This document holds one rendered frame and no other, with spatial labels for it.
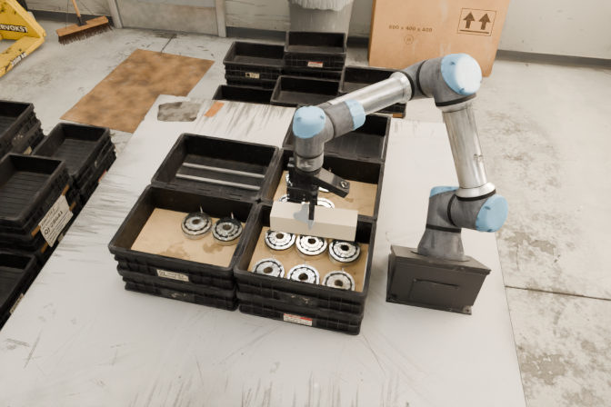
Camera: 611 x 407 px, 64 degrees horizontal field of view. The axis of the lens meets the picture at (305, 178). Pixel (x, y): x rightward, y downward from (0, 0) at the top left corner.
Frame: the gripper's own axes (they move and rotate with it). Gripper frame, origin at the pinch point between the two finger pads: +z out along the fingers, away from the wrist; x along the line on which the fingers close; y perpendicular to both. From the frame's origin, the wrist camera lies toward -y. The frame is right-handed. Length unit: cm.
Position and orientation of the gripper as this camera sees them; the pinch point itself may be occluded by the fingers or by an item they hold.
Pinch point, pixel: (314, 217)
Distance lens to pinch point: 137.9
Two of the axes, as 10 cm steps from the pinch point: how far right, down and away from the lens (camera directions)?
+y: -9.9, -1.1, 1.0
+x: -1.5, 6.7, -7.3
